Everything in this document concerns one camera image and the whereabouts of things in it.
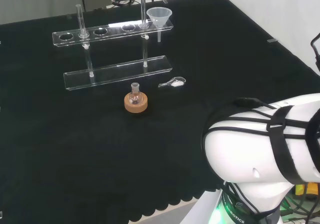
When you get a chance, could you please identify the translucent plastic funnel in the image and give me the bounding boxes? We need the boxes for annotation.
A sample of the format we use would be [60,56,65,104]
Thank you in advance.
[146,7,173,44]

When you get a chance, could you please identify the glass weighing funnel with powder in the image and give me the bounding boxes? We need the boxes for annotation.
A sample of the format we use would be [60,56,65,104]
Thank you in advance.
[158,76,187,89]

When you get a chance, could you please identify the clear acrylic funnel stand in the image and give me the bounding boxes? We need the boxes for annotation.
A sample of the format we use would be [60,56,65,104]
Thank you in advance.
[51,0,174,92]

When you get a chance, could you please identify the small glass round-bottom flask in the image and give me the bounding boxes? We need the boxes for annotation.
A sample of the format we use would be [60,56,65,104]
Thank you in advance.
[128,82,143,106]

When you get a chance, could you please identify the black bench cloth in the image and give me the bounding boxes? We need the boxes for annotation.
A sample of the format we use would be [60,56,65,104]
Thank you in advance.
[0,0,320,224]

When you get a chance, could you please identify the cork ring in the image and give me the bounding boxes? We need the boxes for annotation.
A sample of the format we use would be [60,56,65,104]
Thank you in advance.
[123,91,149,114]

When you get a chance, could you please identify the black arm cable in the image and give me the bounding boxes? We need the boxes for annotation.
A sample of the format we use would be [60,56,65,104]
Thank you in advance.
[309,32,320,77]

